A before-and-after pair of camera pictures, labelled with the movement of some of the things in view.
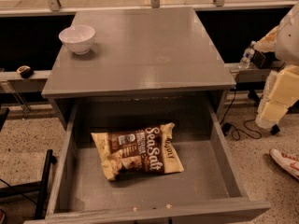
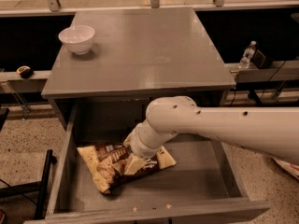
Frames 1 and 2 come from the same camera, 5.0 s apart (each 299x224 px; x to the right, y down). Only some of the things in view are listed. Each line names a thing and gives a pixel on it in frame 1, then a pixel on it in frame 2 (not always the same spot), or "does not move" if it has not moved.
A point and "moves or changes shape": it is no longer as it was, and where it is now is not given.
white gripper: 288,39 → 139,149
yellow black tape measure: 24,71 does not move
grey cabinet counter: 139,54 does not move
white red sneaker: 288,162 does not move
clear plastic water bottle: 247,57 does not move
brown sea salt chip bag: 137,150 moves or changes shape
